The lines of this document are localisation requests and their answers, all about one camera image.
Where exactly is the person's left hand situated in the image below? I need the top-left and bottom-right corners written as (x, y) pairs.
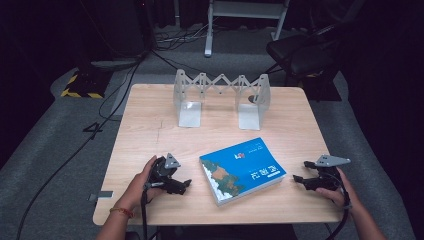
top-left (114, 154), bottom-right (165, 212)

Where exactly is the orange bracelet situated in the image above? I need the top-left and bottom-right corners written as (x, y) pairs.
top-left (109, 206), bottom-right (136, 220)

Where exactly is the white expandable book stand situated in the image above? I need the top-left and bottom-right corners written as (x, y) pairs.
top-left (172, 68), bottom-right (272, 131)

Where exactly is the blue book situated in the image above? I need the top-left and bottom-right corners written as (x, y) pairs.
top-left (199, 136), bottom-right (288, 207)

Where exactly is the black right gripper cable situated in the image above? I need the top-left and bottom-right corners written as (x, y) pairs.
top-left (327, 171), bottom-right (352, 240)

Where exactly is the white metal stand frame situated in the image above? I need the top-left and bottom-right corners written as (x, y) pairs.
top-left (203, 0), bottom-right (292, 58)

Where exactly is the person's right hand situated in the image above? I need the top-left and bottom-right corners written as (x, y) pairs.
top-left (315, 167), bottom-right (364, 210)

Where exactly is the black chair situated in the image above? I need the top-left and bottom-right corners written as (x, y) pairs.
top-left (265, 22), bottom-right (346, 102)

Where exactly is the bundle of floor cables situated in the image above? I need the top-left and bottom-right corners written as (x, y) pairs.
top-left (153, 22), bottom-right (215, 52)

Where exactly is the grey tape strip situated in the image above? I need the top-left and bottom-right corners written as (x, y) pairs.
top-left (87, 190), bottom-right (115, 203)

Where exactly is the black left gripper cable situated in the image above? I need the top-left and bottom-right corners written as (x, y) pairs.
top-left (140, 182), bottom-right (150, 240)

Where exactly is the long black floor cable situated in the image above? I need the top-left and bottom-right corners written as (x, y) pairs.
top-left (14, 56), bottom-right (145, 240)

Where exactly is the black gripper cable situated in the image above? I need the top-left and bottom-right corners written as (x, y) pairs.
top-left (140, 182), bottom-right (150, 240)
top-left (327, 171), bottom-right (352, 240)

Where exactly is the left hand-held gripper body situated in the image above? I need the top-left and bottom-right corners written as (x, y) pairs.
top-left (145, 152), bottom-right (183, 196)

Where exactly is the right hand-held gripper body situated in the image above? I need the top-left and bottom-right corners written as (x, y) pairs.
top-left (313, 154), bottom-right (352, 192)

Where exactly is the yellow black striped base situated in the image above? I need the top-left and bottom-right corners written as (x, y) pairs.
top-left (60, 67), bottom-right (113, 100)

